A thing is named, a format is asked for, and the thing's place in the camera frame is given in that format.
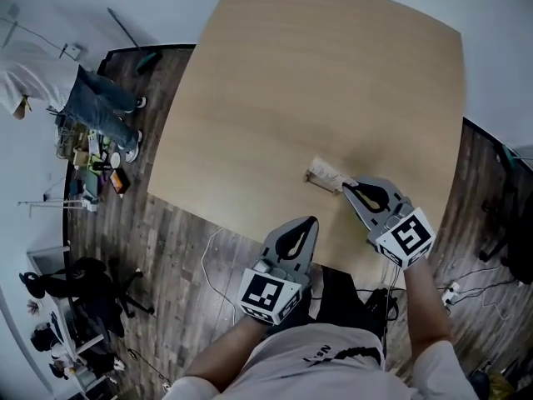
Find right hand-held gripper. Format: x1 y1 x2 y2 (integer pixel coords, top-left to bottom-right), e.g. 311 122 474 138
341 175 437 271

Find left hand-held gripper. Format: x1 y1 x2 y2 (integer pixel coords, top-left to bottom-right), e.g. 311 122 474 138
236 216 321 328

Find small white printed box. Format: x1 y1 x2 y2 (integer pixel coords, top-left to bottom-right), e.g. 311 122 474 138
311 155 350 187

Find person's left forearm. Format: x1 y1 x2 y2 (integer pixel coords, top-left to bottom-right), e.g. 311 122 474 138
182 315 271 381

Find person's right forearm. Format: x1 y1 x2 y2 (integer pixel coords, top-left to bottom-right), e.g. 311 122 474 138
401 258 455 352

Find person's dark pants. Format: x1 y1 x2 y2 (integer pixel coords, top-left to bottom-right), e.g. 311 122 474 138
307 263 363 328

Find white power strip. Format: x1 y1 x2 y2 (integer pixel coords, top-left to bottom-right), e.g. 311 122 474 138
440 281 461 307

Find person's white shirt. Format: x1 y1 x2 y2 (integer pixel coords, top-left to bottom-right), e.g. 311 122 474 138
162 322 476 400

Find green cleaning tool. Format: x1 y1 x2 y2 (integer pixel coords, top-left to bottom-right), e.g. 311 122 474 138
499 142 524 170

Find black office chair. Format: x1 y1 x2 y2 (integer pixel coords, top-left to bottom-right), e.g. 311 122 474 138
18 257 156 339
478 172 533 286

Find wooden table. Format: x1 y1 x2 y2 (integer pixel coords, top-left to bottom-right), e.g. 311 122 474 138
147 0 466 293

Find orange box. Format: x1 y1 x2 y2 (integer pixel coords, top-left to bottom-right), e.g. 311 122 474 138
108 169 132 195

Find pile of assorted small items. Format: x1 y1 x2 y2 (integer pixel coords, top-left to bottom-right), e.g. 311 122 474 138
56 114 126 208

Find white desk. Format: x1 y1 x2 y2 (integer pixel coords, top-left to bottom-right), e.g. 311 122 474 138
25 246 107 393

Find white floor cable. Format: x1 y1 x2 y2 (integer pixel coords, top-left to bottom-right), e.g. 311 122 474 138
201 227 239 327

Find long-handled broom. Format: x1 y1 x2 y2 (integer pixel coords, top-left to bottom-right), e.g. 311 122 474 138
106 7 164 74

